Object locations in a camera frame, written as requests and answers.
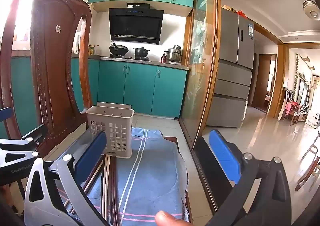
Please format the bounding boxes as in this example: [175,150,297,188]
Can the beige chopstick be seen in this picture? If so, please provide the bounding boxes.
[80,162,104,193]
[101,154,113,226]

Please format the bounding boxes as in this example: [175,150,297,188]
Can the wooden interior door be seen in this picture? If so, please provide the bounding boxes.
[251,54,277,114]

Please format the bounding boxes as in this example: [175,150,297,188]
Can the stainless steel pot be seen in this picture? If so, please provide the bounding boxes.
[165,45,182,63]

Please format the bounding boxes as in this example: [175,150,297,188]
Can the blue striped towel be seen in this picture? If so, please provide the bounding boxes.
[82,127,190,226]

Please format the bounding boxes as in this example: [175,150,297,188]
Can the person's right hand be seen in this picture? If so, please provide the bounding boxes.
[155,210,192,226]

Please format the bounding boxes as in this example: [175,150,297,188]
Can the black range hood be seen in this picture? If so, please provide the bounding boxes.
[109,3,164,45]

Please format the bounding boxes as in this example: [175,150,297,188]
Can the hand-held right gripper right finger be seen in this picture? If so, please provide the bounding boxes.
[207,129,293,226]

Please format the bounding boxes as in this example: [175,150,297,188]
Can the wooden chair with slim legs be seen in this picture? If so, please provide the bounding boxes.
[295,131,320,191]

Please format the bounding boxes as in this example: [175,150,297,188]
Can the grey refrigerator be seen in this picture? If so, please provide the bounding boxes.
[205,7,255,128]

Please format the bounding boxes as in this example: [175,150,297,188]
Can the perforated plastic utensil holder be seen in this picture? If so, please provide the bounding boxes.
[86,102,135,159]

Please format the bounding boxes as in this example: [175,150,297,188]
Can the black clay pot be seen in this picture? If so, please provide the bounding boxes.
[133,46,150,59]

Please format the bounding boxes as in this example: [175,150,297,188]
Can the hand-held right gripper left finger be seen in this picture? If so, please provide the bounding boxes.
[24,130,112,226]

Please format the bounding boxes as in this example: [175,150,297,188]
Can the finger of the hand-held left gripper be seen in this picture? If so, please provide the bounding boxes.
[0,123,48,168]
[0,107,13,123]

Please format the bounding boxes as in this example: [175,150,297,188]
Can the green vine garland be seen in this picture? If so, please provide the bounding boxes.
[292,54,300,97]

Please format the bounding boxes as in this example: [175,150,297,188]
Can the etched glass sliding door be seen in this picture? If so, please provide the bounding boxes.
[179,0,223,151]

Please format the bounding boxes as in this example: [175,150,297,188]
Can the gas stove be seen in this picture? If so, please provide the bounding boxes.
[109,54,152,62]

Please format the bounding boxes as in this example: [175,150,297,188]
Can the dining chairs with pink cloth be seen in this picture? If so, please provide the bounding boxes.
[282,87,310,126]

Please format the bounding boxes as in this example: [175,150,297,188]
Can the black wok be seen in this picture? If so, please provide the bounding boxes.
[109,42,129,57]

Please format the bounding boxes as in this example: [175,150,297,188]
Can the teal base cabinets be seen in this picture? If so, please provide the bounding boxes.
[0,55,188,139]

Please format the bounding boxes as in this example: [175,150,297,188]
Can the white low fence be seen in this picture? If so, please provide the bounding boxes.
[306,112,320,129]

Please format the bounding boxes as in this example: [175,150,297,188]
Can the carved wooden chair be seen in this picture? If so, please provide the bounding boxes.
[0,0,93,166]

